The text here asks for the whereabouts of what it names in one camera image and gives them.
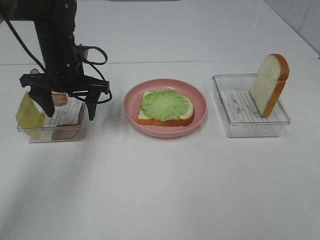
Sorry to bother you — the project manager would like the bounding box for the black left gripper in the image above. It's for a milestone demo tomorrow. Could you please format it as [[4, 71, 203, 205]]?
[[20, 19, 110, 121]]

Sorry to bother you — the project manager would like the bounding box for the bacon strip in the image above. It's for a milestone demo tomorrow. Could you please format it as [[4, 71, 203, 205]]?
[[29, 68, 68, 107], [51, 103, 85, 141]]

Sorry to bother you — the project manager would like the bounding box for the green lettuce leaf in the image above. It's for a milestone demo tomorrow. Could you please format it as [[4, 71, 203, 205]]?
[[139, 89, 192, 123]]

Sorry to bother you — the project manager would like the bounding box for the bread slice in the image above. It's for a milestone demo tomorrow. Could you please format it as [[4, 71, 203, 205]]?
[[137, 90, 195, 127], [249, 53, 290, 117]]

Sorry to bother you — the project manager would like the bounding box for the clear left ingredient container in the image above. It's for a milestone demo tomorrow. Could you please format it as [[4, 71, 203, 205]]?
[[15, 92, 89, 143]]

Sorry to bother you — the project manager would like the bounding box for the yellow cheese slice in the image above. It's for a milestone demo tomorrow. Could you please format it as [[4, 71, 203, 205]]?
[[15, 91, 46, 140]]

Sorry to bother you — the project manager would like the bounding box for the pink round plate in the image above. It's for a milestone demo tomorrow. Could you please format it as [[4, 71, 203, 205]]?
[[123, 78, 208, 138]]

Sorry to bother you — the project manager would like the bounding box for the clear right bread container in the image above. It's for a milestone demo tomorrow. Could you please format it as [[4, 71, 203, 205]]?
[[211, 73, 291, 138]]

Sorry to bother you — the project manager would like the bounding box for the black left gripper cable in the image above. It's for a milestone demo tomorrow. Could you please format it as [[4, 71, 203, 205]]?
[[3, 18, 113, 105]]

